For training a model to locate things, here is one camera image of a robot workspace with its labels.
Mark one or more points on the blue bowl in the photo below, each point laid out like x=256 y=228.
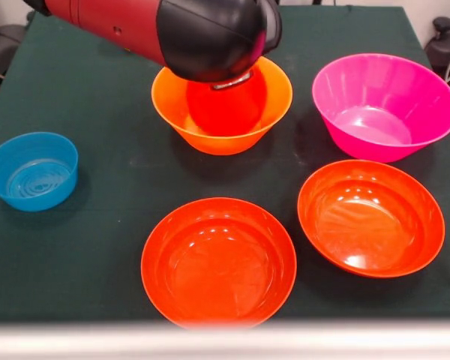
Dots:
x=33 y=180

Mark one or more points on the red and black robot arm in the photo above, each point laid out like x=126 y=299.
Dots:
x=210 y=37

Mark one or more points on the small red bowl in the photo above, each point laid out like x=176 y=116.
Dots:
x=228 y=112

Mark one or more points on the large pink bowl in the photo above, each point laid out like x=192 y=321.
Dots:
x=378 y=123

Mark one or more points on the large red bowl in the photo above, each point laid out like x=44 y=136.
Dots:
x=217 y=270
x=367 y=225

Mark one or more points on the large orange bowl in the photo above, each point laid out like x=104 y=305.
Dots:
x=172 y=105

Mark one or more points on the dark green table cloth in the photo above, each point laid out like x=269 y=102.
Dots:
x=60 y=243

